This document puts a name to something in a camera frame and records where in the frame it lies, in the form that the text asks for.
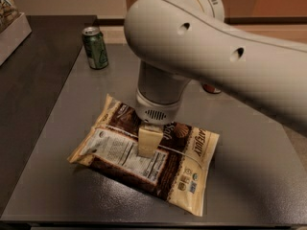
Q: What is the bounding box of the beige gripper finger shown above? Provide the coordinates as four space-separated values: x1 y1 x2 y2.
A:
141 123 163 133
138 126 163 158

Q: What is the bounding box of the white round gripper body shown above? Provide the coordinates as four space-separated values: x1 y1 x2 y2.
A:
135 87 183 126

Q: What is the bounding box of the brown chip bag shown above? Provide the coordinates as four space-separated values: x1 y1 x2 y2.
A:
68 96 219 217

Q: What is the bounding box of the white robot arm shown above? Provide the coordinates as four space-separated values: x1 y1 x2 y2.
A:
124 0 307 134

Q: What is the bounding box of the red soda can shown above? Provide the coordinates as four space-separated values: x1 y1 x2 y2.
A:
202 84 221 94

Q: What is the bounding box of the green soda can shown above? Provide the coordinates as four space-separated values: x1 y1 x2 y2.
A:
82 26 108 70

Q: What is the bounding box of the white box on counter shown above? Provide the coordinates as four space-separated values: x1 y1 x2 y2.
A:
0 0 32 65

